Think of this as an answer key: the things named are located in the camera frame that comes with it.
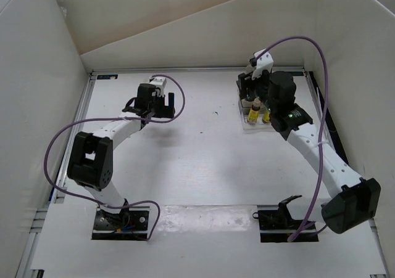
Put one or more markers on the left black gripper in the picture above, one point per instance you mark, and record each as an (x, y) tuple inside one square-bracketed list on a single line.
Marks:
[(166, 111)]

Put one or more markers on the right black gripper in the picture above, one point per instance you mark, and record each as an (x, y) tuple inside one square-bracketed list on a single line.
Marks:
[(244, 82)]

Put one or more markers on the white powder shaker jar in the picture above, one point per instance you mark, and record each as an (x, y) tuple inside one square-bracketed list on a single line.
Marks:
[(249, 98)]

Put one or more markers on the small yellow label bottle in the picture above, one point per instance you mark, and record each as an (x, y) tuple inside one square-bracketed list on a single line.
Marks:
[(254, 111)]

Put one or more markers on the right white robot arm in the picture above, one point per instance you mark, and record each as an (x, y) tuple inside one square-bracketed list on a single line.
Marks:
[(353, 199)]

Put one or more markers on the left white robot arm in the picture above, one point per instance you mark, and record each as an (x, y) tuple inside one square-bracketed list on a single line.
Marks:
[(91, 159)]

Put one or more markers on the left blue table sticker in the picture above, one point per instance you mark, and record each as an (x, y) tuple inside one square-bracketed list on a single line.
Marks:
[(107, 77)]

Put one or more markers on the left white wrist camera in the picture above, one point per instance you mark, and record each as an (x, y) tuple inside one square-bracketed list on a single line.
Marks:
[(159, 82)]

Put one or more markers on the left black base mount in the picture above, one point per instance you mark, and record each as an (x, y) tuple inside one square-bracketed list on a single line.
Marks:
[(128, 225)]

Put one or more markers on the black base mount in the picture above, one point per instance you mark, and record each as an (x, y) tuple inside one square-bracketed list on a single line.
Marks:
[(276, 224), (128, 225)]

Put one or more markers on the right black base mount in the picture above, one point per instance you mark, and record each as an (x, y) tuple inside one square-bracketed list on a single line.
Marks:
[(276, 224)]

